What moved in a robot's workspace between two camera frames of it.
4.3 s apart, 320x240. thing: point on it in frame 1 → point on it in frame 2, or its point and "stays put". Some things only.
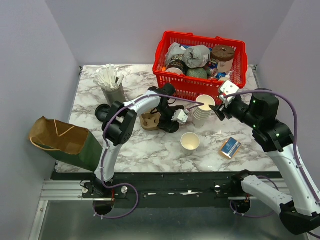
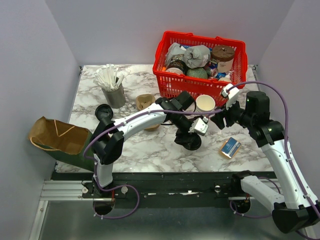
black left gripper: x=173 y=109 → x=180 y=135
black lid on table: x=102 y=112 stays put
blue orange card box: x=230 y=147 stays put
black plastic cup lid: x=169 y=126 → x=192 y=141
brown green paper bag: x=75 y=143 stays put
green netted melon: x=197 y=72 stays put
